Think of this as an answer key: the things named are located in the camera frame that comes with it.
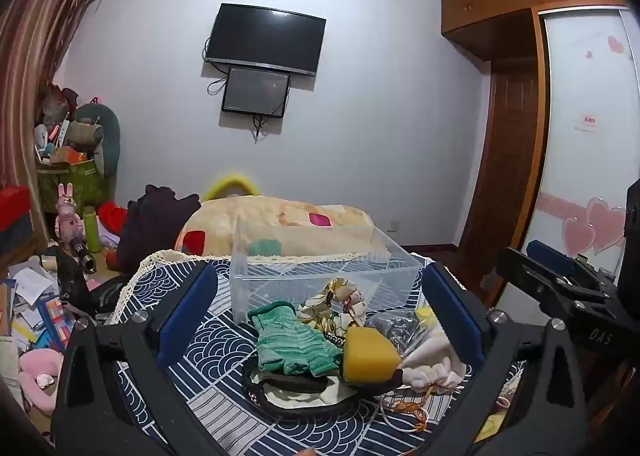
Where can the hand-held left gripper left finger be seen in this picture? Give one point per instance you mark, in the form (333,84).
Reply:
(187,311)

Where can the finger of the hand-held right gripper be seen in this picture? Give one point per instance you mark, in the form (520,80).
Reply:
(550,256)
(545,286)

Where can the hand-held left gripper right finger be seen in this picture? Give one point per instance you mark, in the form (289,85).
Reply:
(452,308)

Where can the yellow sponge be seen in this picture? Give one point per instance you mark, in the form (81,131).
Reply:
(370,356)

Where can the clear plastic storage bin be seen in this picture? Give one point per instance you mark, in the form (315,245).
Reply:
(280,281)

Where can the green knit glove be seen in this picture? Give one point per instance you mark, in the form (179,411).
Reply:
(290,341)

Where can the floral fabric scrunchie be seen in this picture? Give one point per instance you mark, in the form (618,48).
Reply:
(332,308)

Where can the small yellow cloth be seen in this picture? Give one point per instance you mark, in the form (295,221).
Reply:
(426,314)

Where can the blue wave-pattern tablecloth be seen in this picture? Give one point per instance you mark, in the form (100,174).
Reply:
(215,386)

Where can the brown wooden door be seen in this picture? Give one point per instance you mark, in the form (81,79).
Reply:
(505,175)

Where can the dark purple garment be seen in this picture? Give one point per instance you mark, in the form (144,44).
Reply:
(150,226)

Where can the white heart-print wardrobe door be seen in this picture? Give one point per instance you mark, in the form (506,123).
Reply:
(585,160)

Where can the red plush toy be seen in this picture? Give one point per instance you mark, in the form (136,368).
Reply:
(112,219)

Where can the black flashlight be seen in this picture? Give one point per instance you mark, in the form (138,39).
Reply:
(82,253)

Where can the green bottle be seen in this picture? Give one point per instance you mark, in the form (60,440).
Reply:
(91,231)

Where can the yellow patterned pillow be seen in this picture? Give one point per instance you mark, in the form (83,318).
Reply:
(280,221)

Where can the red and white sticker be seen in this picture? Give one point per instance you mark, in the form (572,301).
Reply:
(589,122)

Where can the cream pouch with black trim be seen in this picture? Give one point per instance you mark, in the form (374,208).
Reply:
(295,396)

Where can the pink bunny toy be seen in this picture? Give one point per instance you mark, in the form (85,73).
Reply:
(69,216)

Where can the pile of papers and books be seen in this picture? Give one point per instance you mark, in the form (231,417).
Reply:
(35,306)

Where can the pink plush toy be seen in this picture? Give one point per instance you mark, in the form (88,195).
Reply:
(42,376)

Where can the green cardboard box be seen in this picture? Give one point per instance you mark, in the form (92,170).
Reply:
(75,183)

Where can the grey-green plush pillow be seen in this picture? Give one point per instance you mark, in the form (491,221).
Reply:
(107,135)

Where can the red box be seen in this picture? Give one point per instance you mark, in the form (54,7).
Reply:
(14,208)

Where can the wooden overhead cabinet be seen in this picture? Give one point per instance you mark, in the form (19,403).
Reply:
(520,0)

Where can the brown striped curtain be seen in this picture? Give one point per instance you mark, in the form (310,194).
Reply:
(40,60)

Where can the wall socket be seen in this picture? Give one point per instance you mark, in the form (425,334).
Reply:
(392,227)

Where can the small black wall monitor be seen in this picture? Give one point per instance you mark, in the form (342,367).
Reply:
(256,91)

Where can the black wall television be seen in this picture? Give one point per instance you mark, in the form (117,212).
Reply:
(265,38)

